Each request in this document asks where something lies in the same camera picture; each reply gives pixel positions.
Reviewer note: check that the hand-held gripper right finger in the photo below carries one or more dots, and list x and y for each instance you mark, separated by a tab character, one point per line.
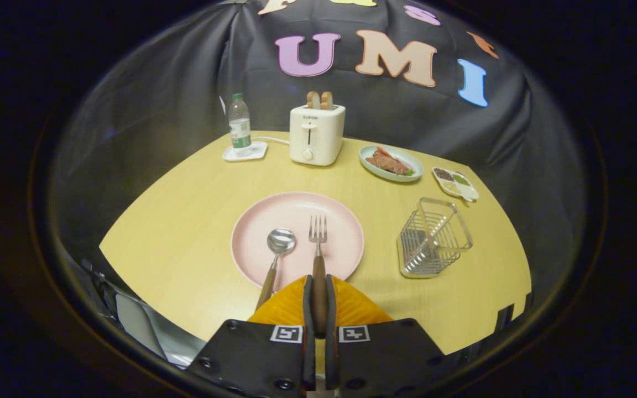
331	309

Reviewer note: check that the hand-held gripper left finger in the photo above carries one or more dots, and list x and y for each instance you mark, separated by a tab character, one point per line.
308	309

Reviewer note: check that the pink round plate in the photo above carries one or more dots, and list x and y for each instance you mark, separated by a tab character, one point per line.
296	213

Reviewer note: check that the pale green oval plate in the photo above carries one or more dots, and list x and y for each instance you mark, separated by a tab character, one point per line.
371	166

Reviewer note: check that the meat and vegetable food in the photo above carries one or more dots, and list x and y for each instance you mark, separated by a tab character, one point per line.
389	162

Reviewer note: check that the white square coaster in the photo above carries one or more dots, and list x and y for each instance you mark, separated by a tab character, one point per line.
260	149

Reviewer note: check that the grey chair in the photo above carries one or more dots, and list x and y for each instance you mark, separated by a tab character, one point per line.
139	326

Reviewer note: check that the cream white toaster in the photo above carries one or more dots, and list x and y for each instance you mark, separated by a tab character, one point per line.
324	135

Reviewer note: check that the white divided condiment dish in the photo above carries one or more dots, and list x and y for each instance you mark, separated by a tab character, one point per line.
455	183

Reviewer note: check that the clear plastic water bottle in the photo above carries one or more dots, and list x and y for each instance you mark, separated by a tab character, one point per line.
239	127

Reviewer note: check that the toast slice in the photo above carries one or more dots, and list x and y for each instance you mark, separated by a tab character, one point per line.
327	100
313	100

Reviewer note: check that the black backdrop cloth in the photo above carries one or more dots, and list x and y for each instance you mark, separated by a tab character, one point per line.
175	99

